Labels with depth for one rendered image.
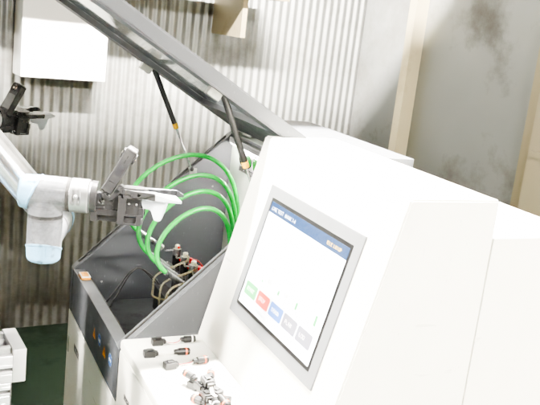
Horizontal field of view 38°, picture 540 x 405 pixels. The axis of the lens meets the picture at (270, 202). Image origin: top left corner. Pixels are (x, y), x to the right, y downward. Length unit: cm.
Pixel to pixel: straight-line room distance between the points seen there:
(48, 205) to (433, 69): 328
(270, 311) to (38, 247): 55
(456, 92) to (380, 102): 67
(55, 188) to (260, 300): 57
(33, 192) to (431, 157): 324
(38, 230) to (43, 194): 8
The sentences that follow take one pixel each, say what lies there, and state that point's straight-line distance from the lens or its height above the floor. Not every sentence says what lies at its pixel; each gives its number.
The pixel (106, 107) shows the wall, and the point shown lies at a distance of 448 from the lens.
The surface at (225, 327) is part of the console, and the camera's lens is 207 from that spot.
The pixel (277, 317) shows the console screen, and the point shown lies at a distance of 184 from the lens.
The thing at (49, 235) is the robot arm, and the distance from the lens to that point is 175.
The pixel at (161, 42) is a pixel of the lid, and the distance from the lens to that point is 197.
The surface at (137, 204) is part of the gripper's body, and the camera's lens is 170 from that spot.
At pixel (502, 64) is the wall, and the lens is 430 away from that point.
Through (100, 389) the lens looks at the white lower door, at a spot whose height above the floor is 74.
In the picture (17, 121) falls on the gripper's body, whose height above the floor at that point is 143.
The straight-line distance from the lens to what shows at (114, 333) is 227.
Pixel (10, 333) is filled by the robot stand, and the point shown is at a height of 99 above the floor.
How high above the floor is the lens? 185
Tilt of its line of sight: 13 degrees down
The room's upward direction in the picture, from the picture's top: 7 degrees clockwise
